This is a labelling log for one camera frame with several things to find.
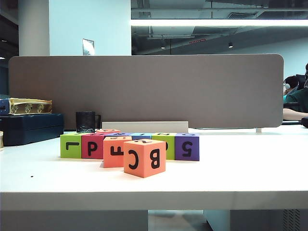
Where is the green block N J 9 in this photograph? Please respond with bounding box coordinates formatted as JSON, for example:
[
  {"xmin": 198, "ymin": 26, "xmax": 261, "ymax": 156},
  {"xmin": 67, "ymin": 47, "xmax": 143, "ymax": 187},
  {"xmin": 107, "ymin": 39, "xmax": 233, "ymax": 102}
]
[{"xmin": 152, "ymin": 134, "xmax": 176, "ymax": 160}]

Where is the grey vented desk cabinet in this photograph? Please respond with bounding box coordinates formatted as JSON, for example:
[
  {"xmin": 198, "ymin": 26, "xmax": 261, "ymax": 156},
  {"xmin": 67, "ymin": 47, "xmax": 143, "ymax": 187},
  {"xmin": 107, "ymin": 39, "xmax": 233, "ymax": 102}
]
[{"xmin": 230, "ymin": 209, "xmax": 308, "ymax": 231}]

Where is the orange block F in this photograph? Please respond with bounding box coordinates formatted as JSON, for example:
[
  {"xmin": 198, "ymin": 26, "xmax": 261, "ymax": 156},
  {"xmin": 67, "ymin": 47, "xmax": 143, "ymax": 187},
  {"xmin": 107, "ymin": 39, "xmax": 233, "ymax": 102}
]
[{"xmin": 103, "ymin": 136, "xmax": 132, "ymax": 168}]

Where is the dark blue plastic case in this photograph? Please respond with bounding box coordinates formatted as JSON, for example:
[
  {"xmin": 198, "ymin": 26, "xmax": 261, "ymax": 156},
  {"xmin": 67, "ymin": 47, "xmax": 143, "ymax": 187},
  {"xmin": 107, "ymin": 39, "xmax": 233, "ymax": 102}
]
[{"xmin": 0, "ymin": 113, "xmax": 64, "ymax": 147}]

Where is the blue block fish picture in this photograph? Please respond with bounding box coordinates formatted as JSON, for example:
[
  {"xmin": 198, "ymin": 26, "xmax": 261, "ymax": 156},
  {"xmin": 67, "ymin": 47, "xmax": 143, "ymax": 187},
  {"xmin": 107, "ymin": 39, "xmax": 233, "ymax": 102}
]
[{"xmin": 131, "ymin": 132, "xmax": 154, "ymax": 140}]

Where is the green block L T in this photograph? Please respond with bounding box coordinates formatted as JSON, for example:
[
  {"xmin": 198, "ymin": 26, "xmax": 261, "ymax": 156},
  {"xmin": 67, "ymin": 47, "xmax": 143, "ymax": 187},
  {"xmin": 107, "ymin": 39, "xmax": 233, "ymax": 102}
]
[{"xmin": 60, "ymin": 134, "xmax": 83, "ymax": 159}]

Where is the grey desk panel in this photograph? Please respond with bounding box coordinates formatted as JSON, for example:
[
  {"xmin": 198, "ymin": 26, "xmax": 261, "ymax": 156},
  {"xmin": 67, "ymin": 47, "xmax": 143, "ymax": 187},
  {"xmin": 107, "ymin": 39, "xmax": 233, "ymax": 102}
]
[{"xmin": 0, "ymin": 210, "xmax": 149, "ymax": 231}]

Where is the metal wall plaque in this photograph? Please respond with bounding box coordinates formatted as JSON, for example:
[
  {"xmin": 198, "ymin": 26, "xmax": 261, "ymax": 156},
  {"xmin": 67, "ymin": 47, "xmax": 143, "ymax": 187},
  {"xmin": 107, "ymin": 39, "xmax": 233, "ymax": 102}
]
[{"xmin": 82, "ymin": 38, "xmax": 95, "ymax": 56}]

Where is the purple block G R 5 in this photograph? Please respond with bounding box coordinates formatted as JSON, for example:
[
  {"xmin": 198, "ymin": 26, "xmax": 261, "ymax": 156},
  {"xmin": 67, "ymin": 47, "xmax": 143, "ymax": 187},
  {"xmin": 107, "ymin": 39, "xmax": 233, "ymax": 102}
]
[{"xmin": 174, "ymin": 132, "xmax": 200, "ymax": 162}]

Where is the magenta block P U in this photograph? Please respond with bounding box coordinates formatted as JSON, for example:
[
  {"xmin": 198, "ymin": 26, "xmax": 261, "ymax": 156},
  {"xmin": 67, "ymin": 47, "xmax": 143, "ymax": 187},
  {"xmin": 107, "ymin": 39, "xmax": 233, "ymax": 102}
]
[{"xmin": 81, "ymin": 133, "xmax": 105, "ymax": 159}]

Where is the long ceiling light strip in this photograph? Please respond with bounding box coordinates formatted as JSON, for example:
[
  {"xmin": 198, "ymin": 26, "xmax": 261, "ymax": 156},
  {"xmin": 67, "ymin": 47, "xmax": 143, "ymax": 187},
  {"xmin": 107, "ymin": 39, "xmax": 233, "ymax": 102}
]
[{"xmin": 130, "ymin": 18, "xmax": 308, "ymax": 26}]

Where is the black mug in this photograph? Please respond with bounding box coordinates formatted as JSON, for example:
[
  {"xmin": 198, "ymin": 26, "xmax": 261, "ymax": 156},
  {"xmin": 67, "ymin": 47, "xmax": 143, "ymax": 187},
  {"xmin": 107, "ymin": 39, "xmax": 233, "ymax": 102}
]
[{"xmin": 75, "ymin": 111, "xmax": 102, "ymax": 134}]

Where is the brown fabric desk divider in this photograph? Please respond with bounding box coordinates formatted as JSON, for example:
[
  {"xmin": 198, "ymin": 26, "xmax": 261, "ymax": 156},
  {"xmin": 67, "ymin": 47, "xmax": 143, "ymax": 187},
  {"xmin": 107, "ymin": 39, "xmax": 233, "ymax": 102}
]
[{"xmin": 8, "ymin": 53, "xmax": 284, "ymax": 129}]

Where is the orange block B C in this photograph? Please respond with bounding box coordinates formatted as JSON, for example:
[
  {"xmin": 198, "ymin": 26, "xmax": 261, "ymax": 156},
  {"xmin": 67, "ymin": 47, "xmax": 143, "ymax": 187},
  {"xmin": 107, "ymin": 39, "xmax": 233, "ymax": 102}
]
[{"xmin": 123, "ymin": 139, "xmax": 167, "ymax": 179}]

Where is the purple letter block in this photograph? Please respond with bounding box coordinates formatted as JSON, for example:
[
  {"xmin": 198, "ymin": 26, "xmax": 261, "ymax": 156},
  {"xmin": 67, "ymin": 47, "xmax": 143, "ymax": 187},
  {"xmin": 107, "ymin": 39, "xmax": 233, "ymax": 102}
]
[{"xmin": 105, "ymin": 132, "xmax": 133, "ymax": 138}]

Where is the seated person green shirt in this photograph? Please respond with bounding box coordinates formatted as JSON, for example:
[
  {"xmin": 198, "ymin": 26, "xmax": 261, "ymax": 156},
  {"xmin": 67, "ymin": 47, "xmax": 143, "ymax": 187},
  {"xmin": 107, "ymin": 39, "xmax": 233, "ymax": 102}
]
[{"xmin": 283, "ymin": 63, "xmax": 308, "ymax": 121}]

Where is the patterned block packaging box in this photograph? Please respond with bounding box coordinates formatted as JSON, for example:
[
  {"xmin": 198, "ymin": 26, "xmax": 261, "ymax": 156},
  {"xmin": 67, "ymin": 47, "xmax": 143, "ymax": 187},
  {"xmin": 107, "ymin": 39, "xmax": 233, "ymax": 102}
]
[{"xmin": 0, "ymin": 97, "xmax": 53, "ymax": 116}]

